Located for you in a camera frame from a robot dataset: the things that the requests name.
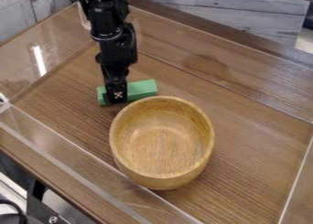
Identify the black cable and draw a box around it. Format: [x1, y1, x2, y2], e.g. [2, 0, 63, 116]
[0, 199, 30, 224]

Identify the black table leg frame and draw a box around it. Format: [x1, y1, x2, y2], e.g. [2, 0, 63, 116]
[26, 180, 70, 224]

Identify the green rectangular block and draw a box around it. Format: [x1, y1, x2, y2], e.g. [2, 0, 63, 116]
[96, 80, 158, 106]

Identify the brown wooden bowl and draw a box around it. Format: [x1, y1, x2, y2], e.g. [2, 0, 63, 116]
[109, 96, 216, 190]

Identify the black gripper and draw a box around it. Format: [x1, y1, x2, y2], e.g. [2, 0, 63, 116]
[96, 23, 138, 105]

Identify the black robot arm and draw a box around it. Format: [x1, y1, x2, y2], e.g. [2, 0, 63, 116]
[78, 0, 138, 104]

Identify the clear acrylic tray wall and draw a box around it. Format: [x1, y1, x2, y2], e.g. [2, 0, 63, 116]
[0, 0, 313, 224]

